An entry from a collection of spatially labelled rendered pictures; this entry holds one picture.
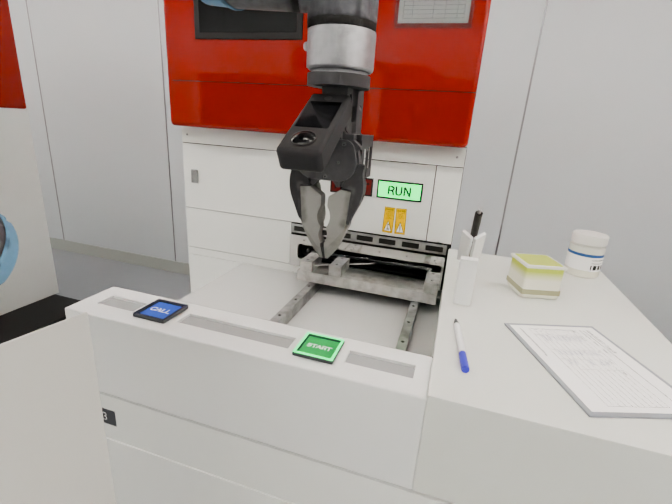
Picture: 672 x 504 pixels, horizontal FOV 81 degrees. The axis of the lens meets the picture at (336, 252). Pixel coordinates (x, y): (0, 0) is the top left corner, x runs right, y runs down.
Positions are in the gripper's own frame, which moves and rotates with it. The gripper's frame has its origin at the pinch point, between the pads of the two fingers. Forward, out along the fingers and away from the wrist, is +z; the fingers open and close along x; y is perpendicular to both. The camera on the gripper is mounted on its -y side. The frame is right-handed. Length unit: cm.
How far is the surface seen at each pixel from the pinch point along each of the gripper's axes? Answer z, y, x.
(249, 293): 29, 39, 33
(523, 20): -73, 207, -34
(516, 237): 43, 207, -53
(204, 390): 22.5, -3.9, 15.2
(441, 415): 16.4, -3.9, -16.9
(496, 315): 14.1, 21.8, -24.2
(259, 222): 15, 59, 40
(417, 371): 14.6, 1.1, -13.4
